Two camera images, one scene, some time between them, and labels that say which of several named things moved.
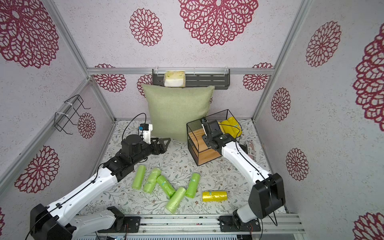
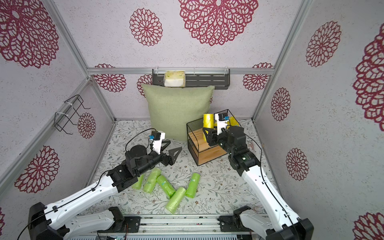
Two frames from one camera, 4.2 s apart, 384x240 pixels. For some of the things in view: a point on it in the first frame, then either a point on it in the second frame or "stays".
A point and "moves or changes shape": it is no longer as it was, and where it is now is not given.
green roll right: (192, 190) stays
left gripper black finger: (163, 144) to (172, 158)
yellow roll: (214, 196) moves or changes shape
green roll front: (175, 200) stays
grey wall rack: (219, 78) stays
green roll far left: (138, 180) stays
